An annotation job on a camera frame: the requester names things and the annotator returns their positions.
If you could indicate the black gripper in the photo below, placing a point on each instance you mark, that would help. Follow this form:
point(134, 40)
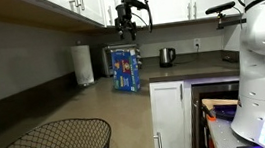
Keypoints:
point(123, 14)

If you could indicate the blue cardboard food box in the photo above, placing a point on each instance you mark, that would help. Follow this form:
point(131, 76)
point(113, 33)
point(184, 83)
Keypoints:
point(124, 70)

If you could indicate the steel electric kettle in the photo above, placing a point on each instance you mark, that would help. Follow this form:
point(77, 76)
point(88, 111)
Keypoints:
point(166, 57)

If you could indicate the white paper towel roll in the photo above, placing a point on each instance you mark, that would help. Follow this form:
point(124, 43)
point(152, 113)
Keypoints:
point(82, 66)

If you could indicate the white side upper cabinet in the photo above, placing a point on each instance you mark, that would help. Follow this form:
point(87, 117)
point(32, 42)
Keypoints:
point(61, 5)

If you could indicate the white lower cabinet door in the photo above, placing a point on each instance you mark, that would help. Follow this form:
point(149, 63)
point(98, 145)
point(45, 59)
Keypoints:
point(169, 120)

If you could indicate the light wooden board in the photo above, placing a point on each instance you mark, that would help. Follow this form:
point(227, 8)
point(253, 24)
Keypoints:
point(221, 101)

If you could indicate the perforated metal robot table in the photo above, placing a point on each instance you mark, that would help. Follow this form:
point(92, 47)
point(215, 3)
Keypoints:
point(223, 137)

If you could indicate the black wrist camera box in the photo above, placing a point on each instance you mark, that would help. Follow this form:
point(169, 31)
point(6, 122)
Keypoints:
point(138, 3)

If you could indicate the white wall outlet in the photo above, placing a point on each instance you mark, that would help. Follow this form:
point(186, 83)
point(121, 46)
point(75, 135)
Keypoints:
point(197, 43)

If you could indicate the black stereo camera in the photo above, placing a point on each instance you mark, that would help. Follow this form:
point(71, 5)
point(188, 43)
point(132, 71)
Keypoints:
point(220, 7)

